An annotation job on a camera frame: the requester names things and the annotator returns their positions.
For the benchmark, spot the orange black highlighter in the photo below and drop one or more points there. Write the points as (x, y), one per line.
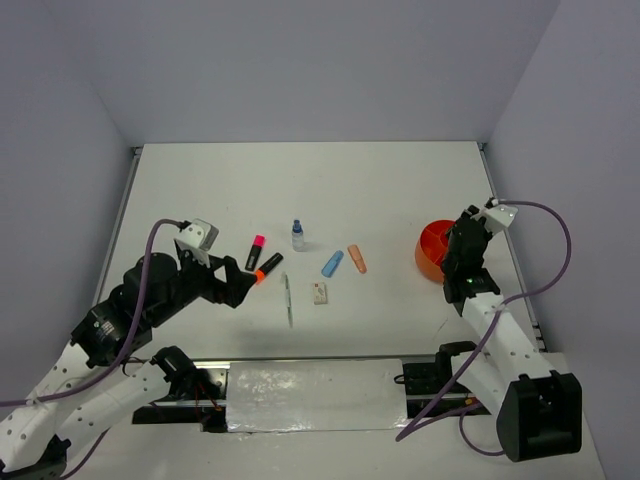
(267, 267)

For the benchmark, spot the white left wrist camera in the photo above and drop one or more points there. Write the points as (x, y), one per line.
(197, 238)

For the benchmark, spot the silver foil covered panel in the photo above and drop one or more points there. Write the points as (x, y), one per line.
(309, 396)

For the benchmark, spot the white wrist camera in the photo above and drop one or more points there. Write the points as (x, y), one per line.
(495, 216)
(197, 238)

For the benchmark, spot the aluminium table rail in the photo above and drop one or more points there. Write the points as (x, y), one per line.
(137, 153)
(538, 339)

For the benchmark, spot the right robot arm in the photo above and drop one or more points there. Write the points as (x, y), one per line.
(538, 410)

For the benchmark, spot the small white eraser box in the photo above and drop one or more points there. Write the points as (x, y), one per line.
(320, 293)

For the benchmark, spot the orange round organizer container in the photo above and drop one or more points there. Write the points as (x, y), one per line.
(431, 249)

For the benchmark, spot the left aluminium table rail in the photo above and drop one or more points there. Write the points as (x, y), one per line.
(137, 153)

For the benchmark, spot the pink black highlighter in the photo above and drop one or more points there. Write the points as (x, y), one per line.
(254, 253)

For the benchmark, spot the right aluminium table rail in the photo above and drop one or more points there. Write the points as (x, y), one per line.
(538, 339)

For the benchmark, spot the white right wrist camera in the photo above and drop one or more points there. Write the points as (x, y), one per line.
(495, 216)

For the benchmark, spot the small blue cap bottle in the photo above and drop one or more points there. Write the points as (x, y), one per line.
(297, 234)

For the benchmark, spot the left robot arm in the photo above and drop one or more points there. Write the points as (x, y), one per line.
(69, 407)

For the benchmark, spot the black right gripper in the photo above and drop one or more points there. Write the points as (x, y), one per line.
(471, 211)

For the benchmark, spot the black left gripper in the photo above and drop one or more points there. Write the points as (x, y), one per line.
(234, 290)

